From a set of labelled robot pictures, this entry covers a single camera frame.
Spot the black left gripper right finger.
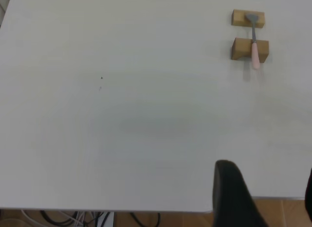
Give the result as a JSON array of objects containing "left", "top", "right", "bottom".
[{"left": 304, "top": 167, "right": 312, "bottom": 209}]

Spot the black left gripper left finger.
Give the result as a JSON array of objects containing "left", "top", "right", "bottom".
[{"left": 212, "top": 160, "right": 269, "bottom": 227}]

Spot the pink handled metal spoon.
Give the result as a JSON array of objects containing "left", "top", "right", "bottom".
[{"left": 244, "top": 13, "right": 261, "bottom": 70}]

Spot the white power strip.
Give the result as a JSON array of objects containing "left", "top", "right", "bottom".
[{"left": 96, "top": 212, "right": 115, "bottom": 227}]

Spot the arched wooden block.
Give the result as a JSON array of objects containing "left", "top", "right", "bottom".
[{"left": 230, "top": 37, "right": 270, "bottom": 64}]

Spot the flat wooden block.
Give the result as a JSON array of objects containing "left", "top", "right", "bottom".
[{"left": 231, "top": 9, "right": 266, "bottom": 29}]

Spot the thin black cable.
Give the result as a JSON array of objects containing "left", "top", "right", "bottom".
[{"left": 129, "top": 212, "right": 161, "bottom": 227}]

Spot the thick black cable loop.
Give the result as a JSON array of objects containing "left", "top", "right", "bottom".
[{"left": 39, "top": 210, "right": 81, "bottom": 227}]

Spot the white cable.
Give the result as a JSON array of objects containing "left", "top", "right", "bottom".
[{"left": 20, "top": 209, "right": 37, "bottom": 227}]

